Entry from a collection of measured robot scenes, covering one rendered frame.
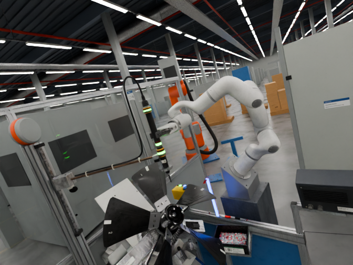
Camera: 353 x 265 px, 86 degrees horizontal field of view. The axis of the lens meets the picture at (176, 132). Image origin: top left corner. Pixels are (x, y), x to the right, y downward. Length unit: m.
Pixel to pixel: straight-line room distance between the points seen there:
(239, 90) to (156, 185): 0.73
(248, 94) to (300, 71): 1.46
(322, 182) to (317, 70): 1.55
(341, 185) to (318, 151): 1.58
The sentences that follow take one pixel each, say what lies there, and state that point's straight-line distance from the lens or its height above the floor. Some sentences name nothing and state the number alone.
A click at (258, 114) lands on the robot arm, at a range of 1.24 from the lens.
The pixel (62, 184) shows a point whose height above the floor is 1.53.
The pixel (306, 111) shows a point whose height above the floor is 1.24.
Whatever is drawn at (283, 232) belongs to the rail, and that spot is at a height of 0.85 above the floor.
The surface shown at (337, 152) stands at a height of 0.74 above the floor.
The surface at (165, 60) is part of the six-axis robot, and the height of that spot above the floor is 2.71.
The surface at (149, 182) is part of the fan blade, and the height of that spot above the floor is 1.36.
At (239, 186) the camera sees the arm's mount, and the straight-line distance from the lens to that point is 1.57.
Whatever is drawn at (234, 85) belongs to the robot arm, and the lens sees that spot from 1.10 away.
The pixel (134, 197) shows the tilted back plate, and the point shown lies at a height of 1.25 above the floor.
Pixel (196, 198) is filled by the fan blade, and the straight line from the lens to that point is 1.27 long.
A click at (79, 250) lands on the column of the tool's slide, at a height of 1.08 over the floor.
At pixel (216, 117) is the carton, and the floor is 0.34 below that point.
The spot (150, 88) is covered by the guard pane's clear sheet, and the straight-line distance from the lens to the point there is 2.11.
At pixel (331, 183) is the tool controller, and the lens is 1.16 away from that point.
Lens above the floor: 1.82
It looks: 10 degrees down
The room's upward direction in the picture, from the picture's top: 17 degrees counter-clockwise
